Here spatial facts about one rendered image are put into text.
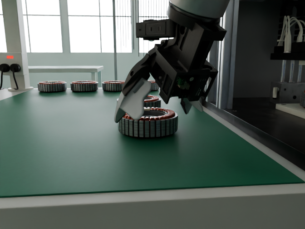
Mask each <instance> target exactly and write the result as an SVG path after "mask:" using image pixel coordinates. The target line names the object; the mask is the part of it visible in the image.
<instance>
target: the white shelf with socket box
mask: <svg viewBox="0 0 305 229"><path fill-rule="evenodd" d="M1 5H2V13H3V22H4V29H5V41H6V49H7V53H0V73H1V84H0V90H2V89H4V88H2V83H3V75H9V76H10V85H11V88H8V91H26V90H32V89H34V88H33V87H30V78H29V69H28V60H27V50H26V41H25V28H24V18H23V9H22V0H1Z"/></svg>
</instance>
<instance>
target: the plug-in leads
mask: <svg viewBox="0 0 305 229"><path fill-rule="evenodd" d="M287 19H288V22H287ZM294 20H295V22H294V23H296V22H297V23H298V25H299V28H300V31H299V35H298V37H297V41H296V42H302V39H303V37H302V35H303V28H302V25H301V23H300V22H302V23H303V24H304V25H305V22H304V21H302V20H297V19H296V18H295V17H291V18H290V17H289V16H284V22H283V29H282V33H281V37H280V40H277V41H279V43H278V45H277V46H275V47H274V53H283V52H284V51H285V52H286V53H288V52H289V51H291V34H290V27H291V26H292V25H293V24H294V23H292V24H291V25H290V23H291V22H292V21H294ZM285 25H286V27H285ZM284 36H285V40H284ZM283 41H285V46H283Z"/></svg>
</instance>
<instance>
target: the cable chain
mask: <svg viewBox="0 0 305 229"><path fill-rule="evenodd" d="M294 6H295V7H296V9H297V13H296V16H297V17H299V18H297V20H302V21H304V22H305V1H296V0H286V1H285V2H284V3H283V5H282V6H281V9H280V11H281V12H280V16H283V17H281V18H280V20H279V22H280V23H282V24H279V29H282V28H283V22H284V16H290V15H292V10H293V7H294ZM301 25H302V28H305V25H304V24H303V23H301ZM295 29H299V25H298V24H296V25H295ZM299 31H300V30H295V35H298V34H299ZM281 33H282V30H278V34H279V35H280V36H278V39H277V40H280V37H281ZM304 34H305V29H303V36H302V37H303V39H302V40H304V36H305V35H304ZM297 37H298V36H294V40H297Z"/></svg>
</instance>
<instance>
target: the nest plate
mask: <svg viewBox="0 0 305 229"><path fill-rule="evenodd" d="M275 108H276V109H278V110H281V111H284V112H286V113H289V114H292V115H295V116H298V117H301V118H303V119H305V108H303V107H302V106H300V104H276V107H275Z"/></svg>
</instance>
